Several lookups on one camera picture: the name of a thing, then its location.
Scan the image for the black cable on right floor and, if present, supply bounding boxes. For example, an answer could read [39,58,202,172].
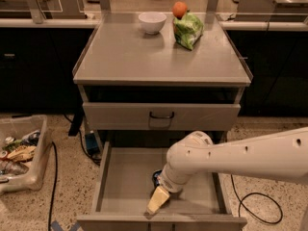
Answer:
[230,174,284,225]

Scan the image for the black cable on floor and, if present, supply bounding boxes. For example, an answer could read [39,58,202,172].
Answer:
[47,141,59,231]
[230,174,284,225]

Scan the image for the grey top drawer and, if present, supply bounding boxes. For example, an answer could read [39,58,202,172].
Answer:
[83,102,241,131]

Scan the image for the blue power adapter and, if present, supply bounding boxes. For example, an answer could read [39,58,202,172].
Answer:
[85,133,99,155]

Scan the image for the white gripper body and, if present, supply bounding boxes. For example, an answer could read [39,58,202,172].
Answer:
[158,164,192,193]

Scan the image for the white ceramic bowl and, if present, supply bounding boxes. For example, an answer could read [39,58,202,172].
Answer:
[139,12,167,35]

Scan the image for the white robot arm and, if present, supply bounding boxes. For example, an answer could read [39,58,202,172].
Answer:
[146,127,308,215]

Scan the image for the open grey middle drawer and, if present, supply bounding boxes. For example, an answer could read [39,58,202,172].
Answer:
[77,142,246,231]

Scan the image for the orange fruit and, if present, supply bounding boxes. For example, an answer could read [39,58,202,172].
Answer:
[172,2,188,19]

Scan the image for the snack items in bin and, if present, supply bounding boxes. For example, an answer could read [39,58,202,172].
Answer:
[0,130,40,175]

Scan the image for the grey drawer cabinet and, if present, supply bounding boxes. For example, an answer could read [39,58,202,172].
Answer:
[74,13,251,147]

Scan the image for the blue pepsi can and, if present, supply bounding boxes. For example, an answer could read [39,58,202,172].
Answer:
[152,169,162,188]

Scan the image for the clear plastic bin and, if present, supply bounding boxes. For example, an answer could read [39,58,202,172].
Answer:
[0,115,52,194]

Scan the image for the black drawer handle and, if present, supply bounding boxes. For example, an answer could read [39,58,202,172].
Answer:
[149,112,175,119]

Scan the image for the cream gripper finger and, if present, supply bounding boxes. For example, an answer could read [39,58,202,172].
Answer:
[146,186,170,215]

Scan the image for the blue tape on floor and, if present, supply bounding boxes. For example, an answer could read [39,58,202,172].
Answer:
[50,220,80,231]

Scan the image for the black cable on left floor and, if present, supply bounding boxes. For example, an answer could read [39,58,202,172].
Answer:
[47,141,59,231]

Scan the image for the green chip bag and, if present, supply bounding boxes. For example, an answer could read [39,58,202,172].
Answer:
[173,13,204,50]

